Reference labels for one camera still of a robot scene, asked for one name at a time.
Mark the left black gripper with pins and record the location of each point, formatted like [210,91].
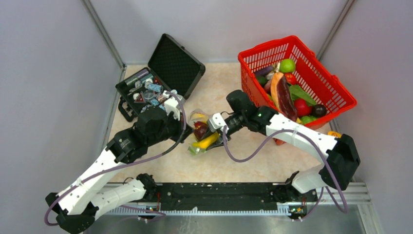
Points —
[178,123]

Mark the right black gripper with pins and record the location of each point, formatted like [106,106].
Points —
[228,133]

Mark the dark red fruit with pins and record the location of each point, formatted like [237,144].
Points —
[200,129]

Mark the clear zip top bag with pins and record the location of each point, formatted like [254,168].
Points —
[199,115]

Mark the yellow banana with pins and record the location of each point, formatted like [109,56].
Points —
[205,143]

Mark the red apple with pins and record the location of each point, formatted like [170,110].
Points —
[291,79]
[302,108]

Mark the red plastic basket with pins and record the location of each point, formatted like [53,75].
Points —
[311,75]

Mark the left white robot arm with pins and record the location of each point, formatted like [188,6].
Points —
[81,204]

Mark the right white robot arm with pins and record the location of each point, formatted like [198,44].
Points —
[338,156]

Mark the dark green avocado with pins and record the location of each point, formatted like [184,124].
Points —
[261,80]

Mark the dark purple eggplant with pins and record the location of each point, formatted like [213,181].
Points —
[285,102]

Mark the black open case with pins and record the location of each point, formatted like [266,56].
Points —
[171,67]

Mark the green leaf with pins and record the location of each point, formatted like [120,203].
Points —
[297,92]

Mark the green apple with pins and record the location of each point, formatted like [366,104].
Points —
[287,66]

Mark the dark plum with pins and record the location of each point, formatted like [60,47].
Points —
[319,111]

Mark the red yellow emergency button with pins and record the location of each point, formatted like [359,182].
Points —
[334,134]

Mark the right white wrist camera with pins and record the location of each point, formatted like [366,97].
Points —
[217,124]

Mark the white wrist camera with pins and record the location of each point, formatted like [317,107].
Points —
[172,106]
[217,124]

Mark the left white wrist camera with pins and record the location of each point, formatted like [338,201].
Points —
[172,106]

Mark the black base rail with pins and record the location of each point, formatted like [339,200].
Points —
[245,196]

